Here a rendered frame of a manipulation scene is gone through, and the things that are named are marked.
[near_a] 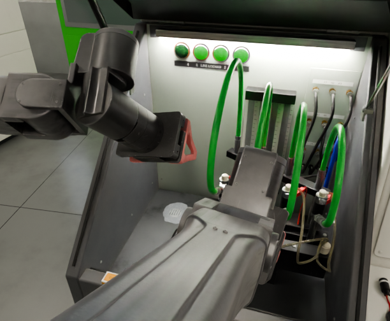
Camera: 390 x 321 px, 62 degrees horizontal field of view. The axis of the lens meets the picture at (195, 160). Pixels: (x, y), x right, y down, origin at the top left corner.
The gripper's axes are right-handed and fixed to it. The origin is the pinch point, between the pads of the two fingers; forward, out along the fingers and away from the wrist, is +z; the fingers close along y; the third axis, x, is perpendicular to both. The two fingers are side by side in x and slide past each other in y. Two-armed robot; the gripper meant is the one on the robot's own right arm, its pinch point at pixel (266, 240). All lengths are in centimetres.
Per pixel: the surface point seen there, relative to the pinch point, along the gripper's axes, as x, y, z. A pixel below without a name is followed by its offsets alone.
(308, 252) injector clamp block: -4.4, -0.7, 38.2
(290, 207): -0.2, 7.1, 13.0
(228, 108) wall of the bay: 31, 33, 40
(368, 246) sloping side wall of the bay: -16.2, 5.5, 28.2
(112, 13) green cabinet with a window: 228, 137, 158
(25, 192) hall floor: 213, -41, 135
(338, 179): -6.9, 15.0, 12.7
